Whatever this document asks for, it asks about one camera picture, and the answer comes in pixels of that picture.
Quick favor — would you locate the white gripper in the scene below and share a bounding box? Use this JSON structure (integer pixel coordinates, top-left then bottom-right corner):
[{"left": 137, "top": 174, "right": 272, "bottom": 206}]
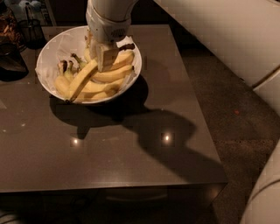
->
[{"left": 86, "top": 6, "right": 130, "bottom": 72}]

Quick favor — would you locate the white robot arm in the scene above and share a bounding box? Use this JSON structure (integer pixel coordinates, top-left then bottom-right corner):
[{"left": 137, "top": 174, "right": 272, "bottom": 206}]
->
[{"left": 154, "top": 0, "right": 280, "bottom": 224}]

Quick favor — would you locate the large front yellow banana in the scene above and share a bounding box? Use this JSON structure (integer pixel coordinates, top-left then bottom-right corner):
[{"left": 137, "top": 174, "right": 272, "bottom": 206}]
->
[{"left": 66, "top": 59, "right": 98, "bottom": 102}]

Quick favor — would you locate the yellow banana bunch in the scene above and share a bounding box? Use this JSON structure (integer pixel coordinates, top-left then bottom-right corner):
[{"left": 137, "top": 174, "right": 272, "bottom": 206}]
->
[{"left": 54, "top": 44, "right": 135, "bottom": 102}]

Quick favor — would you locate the white paper bowl liner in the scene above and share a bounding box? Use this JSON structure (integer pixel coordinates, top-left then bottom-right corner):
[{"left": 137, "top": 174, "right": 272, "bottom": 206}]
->
[{"left": 35, "top": 33, "right": 142, "bottom": 104}]

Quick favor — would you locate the black dish at left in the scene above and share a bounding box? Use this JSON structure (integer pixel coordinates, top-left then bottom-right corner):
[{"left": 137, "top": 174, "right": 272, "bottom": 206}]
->
[{"left": 0, "top": 43, "right": 29, "bottom": 81}]

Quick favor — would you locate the dark glass jar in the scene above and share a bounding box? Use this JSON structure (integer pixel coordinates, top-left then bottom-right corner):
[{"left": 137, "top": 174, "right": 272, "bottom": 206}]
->
[{"left": 0, "top": 0, "right": 25, "bottom": 50}]

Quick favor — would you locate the white bowl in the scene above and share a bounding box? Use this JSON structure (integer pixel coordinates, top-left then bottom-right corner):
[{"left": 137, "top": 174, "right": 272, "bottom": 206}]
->
[{"left": 35, "top": 26, "right": 142, "bottom": 105}]

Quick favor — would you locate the black mesh pen cup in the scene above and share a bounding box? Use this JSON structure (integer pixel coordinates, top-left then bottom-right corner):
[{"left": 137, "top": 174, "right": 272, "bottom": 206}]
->
[{"left": 17, "top": 3, "right": 47, "bottom": 50}]

